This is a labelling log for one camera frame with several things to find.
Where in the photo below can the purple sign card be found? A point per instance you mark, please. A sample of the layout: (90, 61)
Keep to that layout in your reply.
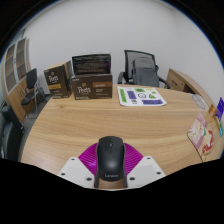
(220, 108)

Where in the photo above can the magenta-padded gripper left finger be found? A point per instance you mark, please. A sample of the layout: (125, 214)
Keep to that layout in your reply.
(81, 166)

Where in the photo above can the tall brown cardboard box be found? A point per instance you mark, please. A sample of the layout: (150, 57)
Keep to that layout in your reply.
(56, 81)

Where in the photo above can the small orange box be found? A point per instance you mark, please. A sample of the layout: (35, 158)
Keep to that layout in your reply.
(212, 110)

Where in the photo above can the black mesh office chair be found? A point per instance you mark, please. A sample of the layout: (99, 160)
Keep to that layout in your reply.
(128, 61)

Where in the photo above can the round patterned white disc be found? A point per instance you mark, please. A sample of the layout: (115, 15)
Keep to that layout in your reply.
(200, 101)

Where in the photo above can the grey backpack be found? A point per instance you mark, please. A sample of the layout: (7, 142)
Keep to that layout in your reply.
(145, 71)

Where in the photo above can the wooden shelf unit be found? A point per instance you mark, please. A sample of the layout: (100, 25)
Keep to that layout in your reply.
(15, 76)

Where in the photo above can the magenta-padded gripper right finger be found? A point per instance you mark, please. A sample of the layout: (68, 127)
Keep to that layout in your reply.
(141, 166)

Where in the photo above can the black cardboard box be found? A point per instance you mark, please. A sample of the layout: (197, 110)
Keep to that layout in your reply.
(91, 64)

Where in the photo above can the white green purple sticker sheet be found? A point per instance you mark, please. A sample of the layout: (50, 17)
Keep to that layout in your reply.
(140, 96)

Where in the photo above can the wide brown cardboard box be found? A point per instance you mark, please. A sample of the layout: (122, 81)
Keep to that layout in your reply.
(91, 87)

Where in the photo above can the black leather sofa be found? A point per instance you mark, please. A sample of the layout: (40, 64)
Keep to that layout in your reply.
(8, 133)

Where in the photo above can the black visitor chair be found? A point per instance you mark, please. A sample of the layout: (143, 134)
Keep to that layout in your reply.
(31, 78)

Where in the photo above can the cartoon print mouse pad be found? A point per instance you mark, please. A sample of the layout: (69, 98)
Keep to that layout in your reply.
(200, 136)

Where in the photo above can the wooden side cabinet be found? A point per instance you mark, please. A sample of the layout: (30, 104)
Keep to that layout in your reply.
(180, 80)

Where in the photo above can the black computer mouse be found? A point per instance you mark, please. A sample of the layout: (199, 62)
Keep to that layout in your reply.
(110, 158)

